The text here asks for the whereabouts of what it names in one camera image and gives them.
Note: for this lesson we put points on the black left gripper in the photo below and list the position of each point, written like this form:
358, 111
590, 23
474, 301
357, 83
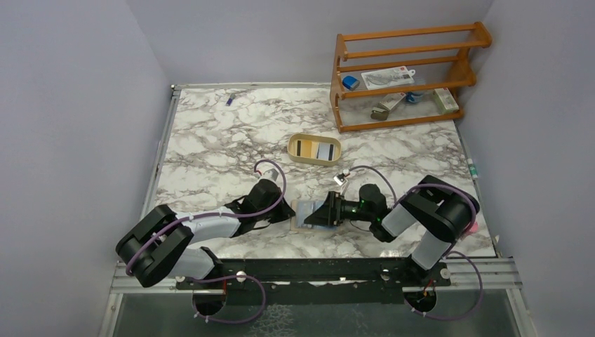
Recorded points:
274, 207

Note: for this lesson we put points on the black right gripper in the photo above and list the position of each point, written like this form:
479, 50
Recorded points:
335, 208

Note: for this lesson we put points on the beige card holder wallet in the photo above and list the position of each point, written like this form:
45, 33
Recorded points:
303, 209

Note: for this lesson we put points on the card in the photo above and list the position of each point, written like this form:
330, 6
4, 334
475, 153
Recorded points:
325, 151

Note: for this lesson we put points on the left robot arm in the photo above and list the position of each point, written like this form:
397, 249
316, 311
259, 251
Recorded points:
158, 246

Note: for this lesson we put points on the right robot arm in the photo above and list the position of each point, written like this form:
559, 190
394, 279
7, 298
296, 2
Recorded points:
446, 212

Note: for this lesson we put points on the beige oval tray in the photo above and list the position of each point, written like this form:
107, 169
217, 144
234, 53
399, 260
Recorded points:
302, 146

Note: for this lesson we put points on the small purple marker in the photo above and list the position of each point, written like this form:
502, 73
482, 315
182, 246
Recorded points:
230, 99

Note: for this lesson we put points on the grey metal clip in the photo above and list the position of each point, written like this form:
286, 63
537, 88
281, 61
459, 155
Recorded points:
386, 105

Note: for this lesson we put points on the blue stamp block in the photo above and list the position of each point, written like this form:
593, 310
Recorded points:
350, 83

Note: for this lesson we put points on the blue tape roll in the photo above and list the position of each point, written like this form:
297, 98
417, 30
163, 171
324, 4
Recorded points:
414, 96

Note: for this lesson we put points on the wooden shelf rack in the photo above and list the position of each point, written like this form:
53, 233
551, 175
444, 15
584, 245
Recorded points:
453, 54

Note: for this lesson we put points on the green white pen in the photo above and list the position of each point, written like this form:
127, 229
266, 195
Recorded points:
472, 169

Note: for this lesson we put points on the white printed package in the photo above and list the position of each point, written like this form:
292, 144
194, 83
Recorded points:
387, 78

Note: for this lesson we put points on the green white small box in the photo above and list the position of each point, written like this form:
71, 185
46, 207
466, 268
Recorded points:
445, 101

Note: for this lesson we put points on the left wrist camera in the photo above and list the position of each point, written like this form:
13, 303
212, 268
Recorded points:
270, 174

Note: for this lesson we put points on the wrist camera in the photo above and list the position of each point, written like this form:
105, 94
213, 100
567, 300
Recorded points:
270, 174
341, 178

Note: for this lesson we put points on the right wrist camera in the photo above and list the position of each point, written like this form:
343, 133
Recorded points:
341, 178

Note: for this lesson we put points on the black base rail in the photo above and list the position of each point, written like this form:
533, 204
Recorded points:
304, 281

